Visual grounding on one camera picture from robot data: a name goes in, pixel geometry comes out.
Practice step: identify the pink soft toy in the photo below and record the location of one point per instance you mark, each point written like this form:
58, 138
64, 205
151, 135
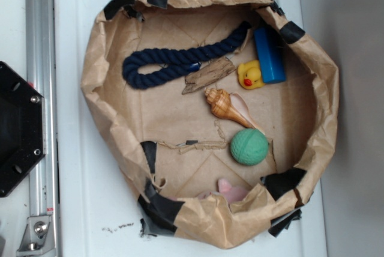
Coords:
224, 191

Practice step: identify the white plastic tray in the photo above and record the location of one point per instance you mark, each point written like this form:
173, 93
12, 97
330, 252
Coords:
99, 214

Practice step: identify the brown spiral conch shell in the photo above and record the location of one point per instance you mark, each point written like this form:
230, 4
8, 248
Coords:
230, 106

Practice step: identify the piece of driftwood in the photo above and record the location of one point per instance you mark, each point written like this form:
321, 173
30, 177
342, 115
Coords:
214, 71

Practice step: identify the blue rectangular block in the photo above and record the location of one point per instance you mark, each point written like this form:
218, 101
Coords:
270, 53

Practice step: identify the yellow rubber duck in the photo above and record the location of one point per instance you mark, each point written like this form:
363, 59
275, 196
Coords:
250, 75

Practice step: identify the brown paper bag bin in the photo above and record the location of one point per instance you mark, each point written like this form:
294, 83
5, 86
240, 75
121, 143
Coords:
170, 147

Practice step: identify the metal corner bracket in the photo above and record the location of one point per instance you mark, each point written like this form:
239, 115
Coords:
38, 238

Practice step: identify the green rubber ball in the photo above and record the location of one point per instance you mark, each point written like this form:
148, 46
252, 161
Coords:
249, 147

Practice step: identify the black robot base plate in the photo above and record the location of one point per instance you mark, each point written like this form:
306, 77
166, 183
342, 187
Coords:
22, 131

